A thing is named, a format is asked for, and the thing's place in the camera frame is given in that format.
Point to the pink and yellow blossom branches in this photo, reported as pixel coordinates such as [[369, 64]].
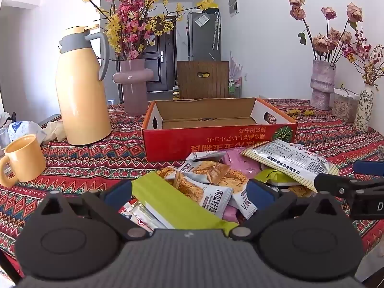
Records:
[[132, 21]]

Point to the white plastic bag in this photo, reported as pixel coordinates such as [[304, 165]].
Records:
[[24, 129]]

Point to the small storage rack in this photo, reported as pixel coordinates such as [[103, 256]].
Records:
[[234, 88]]

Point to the green snack packet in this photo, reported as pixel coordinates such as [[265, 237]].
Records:
[[168, 198]]

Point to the cream cloth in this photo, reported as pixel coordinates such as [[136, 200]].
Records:
[[55, 130]]

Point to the dried rose bouquet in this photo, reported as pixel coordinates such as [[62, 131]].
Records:
[[321, 43]]

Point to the red patterned tablecloth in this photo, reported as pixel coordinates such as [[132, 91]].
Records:
[[90, 171]]

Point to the yellow ceramic mug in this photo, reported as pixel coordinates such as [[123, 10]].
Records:
[[24, 162]]

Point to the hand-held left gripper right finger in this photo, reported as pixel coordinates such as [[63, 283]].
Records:
[[259, 195]]

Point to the bundle of stick sachets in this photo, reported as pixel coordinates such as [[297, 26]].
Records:
[[141, 216]]

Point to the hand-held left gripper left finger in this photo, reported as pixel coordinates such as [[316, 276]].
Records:
[[118, 195]]

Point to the tan snack packet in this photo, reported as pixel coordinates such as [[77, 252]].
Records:
[[166, 174]]

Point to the white oat crisp packet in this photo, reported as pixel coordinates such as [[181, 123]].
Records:
[[219, 175], [244, 205], [207, 196], [204, 156]]

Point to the bottle with yellow label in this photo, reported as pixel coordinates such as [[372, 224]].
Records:
[[176, 94]]

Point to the yellow box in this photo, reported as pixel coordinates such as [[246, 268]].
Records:
[[212, 5]]

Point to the paper note on refrigerator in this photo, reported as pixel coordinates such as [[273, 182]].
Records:
[[201, 20]]

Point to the hanging folded umbrella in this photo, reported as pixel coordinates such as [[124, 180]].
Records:
[[216, 33]]

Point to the brown wooden chair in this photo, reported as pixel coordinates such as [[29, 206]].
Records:
[[201, 87]]

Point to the fallen yellow petals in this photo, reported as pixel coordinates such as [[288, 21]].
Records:
[[307, 113]]

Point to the dark entrance door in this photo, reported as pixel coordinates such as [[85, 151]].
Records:
[[159, 75]]

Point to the grey refrigerator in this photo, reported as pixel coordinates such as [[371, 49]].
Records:
[[204, 42]]

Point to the large yellow-bordered snack packet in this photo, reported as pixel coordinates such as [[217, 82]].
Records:
[[288, 159]]

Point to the yellow thermos jug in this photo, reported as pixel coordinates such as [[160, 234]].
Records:
[[81, 96]]

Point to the yellow-green snack packet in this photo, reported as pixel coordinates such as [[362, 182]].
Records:
[[273, 177]]

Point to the slim floral vase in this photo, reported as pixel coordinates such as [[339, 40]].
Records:
[[363, 111]]

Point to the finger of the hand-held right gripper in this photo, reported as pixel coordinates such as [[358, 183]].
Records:
[[330, 183], [367, 168]]

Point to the red cardboard box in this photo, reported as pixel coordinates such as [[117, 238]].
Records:
[[180, 144]]

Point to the clear jar of wood chips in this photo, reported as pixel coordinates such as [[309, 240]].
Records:
[[345, 108]]

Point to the textured pink ceramic vase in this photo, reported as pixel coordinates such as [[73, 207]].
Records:
[[322, 87]]

